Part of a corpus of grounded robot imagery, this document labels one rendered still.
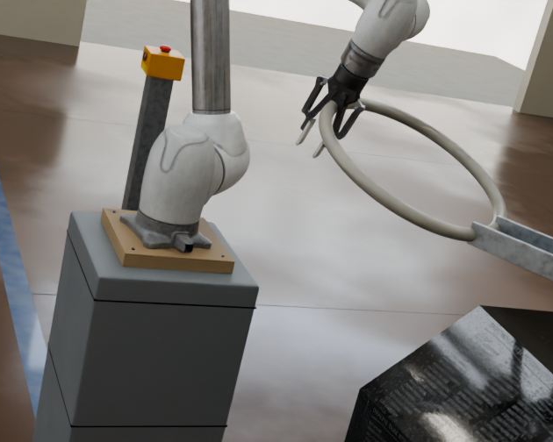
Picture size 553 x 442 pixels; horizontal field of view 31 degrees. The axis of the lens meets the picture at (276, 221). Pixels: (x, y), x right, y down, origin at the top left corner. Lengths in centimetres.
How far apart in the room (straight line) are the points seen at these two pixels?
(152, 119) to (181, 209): 106
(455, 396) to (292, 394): 141
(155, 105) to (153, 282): 119
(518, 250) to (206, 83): 91
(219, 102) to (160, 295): 54
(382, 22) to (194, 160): 55
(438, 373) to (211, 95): 89
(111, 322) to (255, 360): 151
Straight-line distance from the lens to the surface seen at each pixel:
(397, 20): 218
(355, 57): 222
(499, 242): 212
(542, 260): 209
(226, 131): 253
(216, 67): 253
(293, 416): 350
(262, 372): 372
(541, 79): 1023
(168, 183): 237
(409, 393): 237
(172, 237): 240
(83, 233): 250
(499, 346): 235
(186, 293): 235
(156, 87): 338
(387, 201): 205
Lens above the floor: 175
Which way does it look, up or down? 19 degrees down
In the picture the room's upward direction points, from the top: 14 degrees clockwise
